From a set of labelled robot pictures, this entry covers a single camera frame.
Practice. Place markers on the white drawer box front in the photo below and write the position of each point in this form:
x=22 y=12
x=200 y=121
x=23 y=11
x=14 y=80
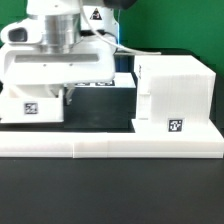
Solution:
x=27 y=109

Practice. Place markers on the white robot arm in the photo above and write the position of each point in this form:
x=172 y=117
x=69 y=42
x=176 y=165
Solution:
x=93 y=14

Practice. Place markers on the white marker plate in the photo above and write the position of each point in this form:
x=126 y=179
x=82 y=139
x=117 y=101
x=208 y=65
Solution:
x=121 y=80

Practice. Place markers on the white drawer cabinet housing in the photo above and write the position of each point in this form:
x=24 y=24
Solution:
x=174 y=92

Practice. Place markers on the white L-shaped base fence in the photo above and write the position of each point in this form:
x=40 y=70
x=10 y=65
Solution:
x=194 y=141

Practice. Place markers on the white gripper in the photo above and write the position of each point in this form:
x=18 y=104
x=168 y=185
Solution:
x=40 y=56

